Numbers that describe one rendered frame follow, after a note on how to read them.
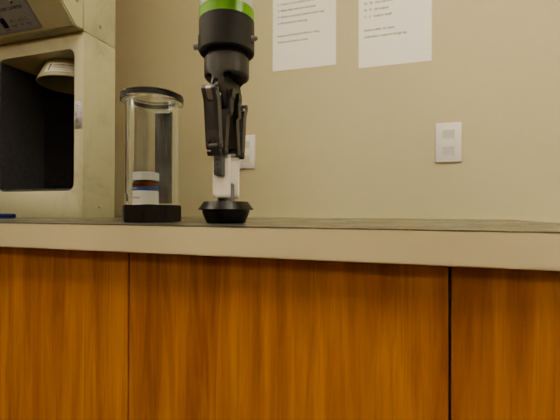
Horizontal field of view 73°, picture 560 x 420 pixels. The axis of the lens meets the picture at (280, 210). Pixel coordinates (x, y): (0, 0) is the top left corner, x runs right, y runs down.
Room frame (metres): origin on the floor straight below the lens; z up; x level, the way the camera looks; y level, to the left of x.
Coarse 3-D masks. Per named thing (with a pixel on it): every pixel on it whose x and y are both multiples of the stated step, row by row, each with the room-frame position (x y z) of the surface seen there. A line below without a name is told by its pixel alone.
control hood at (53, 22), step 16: (32, 0) 0.89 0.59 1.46; (48, 0) 0.88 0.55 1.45; (64, 0) 0.88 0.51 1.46; (80, 0) 0.93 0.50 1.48; (48, 16) 0.91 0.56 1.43; (64, 16) 0.90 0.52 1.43; (80, 16) 0.93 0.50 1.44; (16, 32) 0.96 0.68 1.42; (32, 32) 0.95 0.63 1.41; (48, 32) 0.95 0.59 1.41; (64, 32) 0.95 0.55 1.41
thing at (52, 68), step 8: (48, 64) 1.00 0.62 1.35; (56, 64) 1.00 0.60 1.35; (64, 64) 1.00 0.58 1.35; (72, 64) 1.01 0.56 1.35; (40, 72) 1.01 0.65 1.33; (48, 72) 0.99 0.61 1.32; (56, 72) 0.99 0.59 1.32; (64, 72) 0.99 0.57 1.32; (72, 72) 1.00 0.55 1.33; (40, 80) 1.05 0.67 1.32; (48, 80) 1.08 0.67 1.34; (56, 80) 1.10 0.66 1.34; (64, 80) 1.12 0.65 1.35; (72, 80) 1.13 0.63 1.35; (48, 88) 1.10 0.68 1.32; (56, 88) 1.11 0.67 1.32; (64, 88) 1.13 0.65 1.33; (72, 88) 1.14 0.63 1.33
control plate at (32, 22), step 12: (0, 0) 0.91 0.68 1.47; (12, 0) 0.90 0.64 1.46; (24, 0) 0.89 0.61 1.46; (0, 12) 0.93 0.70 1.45; (12, 12) 0.92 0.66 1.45; (24, 12) 0.92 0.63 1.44; (0, 24) 0.96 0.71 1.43; (12, 24) 0.95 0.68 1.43; (24, 24) 0.94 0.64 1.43; (36, 24) 0.93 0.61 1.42
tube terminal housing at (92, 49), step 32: (96, 0) 0.98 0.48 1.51; (96, 32) 0.98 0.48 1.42; (32, 64) 1.05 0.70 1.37; (96, 64) 0.98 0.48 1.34; (96, 96) 0.98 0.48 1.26; (96, 128) 0.98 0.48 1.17; (96, 160) 0.98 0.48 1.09; (0, 192) 1.02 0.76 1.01; (32, 192) 0.99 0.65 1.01; (64, 192) 0.96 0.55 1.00; (96, 192) 0.98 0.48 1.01
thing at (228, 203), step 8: (232, 184) 0.63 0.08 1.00; (232, 192) 0.63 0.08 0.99; (224, 200) 0.62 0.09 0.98; (232, 200) 0.63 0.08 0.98; (200, 208) 0.61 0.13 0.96; (208, 208) 0.59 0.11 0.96; (216, 208) 0.59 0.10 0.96; (224, 208) 0.59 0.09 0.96; (232, 208) 0.59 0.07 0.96; (240, 208) 0.60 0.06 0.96; (248, 208) 0.61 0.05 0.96; (208, 216) 0.60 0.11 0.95; (216, 216) 0.60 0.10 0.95; (224, 216) 0.60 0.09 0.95; (232, 216) 0.60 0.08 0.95; (240, 216) 0.61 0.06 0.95
